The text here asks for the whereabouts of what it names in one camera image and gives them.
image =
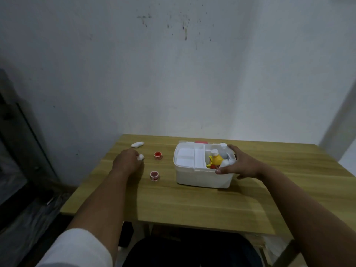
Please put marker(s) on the person's right hand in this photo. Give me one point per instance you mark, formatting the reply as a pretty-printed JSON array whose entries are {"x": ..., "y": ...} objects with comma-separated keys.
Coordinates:
[{"x": 244, "y": 166}]

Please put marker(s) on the person's left hand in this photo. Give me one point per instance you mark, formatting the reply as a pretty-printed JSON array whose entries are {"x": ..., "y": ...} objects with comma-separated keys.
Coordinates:
[{"x": 126, "y": 162}]

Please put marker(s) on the small white bandage roll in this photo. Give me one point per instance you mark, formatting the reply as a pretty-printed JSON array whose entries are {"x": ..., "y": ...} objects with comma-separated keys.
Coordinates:
[{"x": 137, "y": 144}]

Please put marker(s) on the yellow bottle white cap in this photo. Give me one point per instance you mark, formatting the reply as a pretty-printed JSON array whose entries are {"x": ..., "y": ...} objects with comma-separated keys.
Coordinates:
[{"x": 217, "y": 159}]

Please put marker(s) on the white first aid box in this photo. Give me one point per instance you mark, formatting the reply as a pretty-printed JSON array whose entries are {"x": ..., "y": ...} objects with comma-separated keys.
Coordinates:
[
  {"x": 200, "y": 179},
  {"x": 200, "y": 142}
]

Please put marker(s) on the person's left forearm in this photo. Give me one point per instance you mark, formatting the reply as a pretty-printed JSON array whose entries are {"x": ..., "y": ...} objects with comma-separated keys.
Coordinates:
[{"x": 103, "y": 202}]

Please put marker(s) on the person's right forearm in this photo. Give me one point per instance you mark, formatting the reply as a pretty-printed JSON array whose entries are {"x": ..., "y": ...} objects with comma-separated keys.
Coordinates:
[{"x": 306, "y": 214}]

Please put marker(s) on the person's white left sleeve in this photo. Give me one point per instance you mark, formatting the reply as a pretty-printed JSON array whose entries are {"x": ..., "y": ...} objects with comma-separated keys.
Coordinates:
[{"x": 75, "y": 250}]

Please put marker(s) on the person's black trousers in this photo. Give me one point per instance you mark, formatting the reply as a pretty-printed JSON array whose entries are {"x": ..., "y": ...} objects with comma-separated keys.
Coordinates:
[{"x": 189, "y": 253}]

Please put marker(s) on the wooden table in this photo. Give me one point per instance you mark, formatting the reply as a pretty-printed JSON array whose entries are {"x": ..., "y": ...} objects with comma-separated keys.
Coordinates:
[{"x": 194, "y": 208}]

